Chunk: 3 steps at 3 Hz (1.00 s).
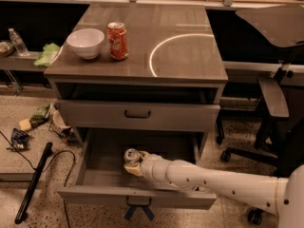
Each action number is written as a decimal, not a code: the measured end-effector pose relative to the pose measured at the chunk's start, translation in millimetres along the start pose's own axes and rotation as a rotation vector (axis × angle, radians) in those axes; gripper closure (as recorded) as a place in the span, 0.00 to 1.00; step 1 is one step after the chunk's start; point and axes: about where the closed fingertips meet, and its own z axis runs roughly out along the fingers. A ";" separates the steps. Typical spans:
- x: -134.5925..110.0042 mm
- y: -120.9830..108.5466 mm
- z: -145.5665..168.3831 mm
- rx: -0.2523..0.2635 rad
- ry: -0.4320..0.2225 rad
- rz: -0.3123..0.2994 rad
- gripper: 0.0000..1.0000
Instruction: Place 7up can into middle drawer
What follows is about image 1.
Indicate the green snack bag on floor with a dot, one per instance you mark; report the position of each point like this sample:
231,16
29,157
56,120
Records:
40,116

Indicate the brown bowl on shelf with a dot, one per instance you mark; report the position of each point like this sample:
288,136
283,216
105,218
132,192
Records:
6,48

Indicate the black office chair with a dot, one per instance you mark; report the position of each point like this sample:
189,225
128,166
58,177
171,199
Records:
283,27

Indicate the green white 7up can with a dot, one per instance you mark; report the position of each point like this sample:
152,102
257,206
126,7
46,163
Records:
132,157

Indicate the red coca-cola can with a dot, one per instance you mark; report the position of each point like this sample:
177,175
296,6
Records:
116,33

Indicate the white ceramic bowl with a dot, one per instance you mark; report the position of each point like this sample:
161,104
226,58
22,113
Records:
86,42

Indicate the blue snack bag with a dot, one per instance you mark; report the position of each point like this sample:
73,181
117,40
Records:
19,140

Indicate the wire basket on floor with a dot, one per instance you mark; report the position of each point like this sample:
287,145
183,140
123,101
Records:
64,132

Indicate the open grey lower drawer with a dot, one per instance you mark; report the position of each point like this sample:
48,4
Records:
101,178

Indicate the clear plastic water bottle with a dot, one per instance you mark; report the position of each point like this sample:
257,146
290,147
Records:
18,42

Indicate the yellow sponge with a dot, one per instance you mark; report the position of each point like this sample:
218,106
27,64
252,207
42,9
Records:
25,125

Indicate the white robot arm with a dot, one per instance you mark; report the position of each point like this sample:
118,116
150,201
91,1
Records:
228,184

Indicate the grey drawer cabinet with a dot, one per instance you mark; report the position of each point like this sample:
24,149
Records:
173,59

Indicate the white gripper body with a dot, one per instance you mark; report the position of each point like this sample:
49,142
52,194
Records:
149,165

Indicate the black stick on floor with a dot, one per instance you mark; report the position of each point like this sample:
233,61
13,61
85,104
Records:
22,212

